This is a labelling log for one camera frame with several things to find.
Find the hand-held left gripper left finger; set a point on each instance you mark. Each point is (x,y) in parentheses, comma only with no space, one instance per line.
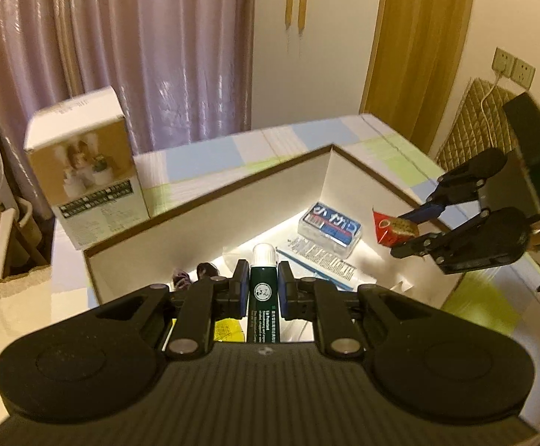
(241,288)

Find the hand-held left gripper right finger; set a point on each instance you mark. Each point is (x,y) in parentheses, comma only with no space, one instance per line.
(285,290)

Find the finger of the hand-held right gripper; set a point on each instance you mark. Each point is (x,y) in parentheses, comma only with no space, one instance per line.
(430,244)
(423,211)

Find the green lip balm stick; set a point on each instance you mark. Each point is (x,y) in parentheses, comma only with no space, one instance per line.
(263,297)

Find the red snack packet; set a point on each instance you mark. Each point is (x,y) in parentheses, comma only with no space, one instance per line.
(386,232)

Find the yellow sachet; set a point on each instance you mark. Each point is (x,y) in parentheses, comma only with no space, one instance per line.
(228,330)

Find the clear cotton swab bag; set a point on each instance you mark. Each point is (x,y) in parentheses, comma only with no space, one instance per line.
(325,262)

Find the dark brown hair scrunchie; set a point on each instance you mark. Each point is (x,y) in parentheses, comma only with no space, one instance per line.
(182,278)

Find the brown cardboard box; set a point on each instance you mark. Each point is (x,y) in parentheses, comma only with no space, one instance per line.
(205,223)

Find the blue clear plastic case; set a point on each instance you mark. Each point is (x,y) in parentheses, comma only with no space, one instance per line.
(330,227)

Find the quilted chair cushion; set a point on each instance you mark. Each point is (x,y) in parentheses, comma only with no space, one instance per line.
(469,134)

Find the yellow curtain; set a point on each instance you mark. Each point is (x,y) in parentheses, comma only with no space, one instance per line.
(414,55)

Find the printed product carton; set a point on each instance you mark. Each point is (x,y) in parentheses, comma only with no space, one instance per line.
(89,172)

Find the purple curtain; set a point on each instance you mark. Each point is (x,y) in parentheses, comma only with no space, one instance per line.
(135,32)

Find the beige wall socket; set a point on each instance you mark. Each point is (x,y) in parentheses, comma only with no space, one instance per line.
(524,73)
(502,62)

